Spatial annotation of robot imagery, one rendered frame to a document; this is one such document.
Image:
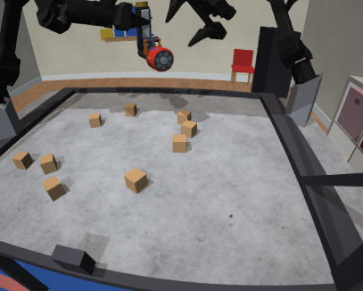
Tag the small tan block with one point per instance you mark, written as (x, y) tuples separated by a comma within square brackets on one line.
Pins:
[(48, 164), (95, 120), (130, 110), (183, 116), (179, 143), (189, 128), (136, 180), (54, 188), (22, 160)]

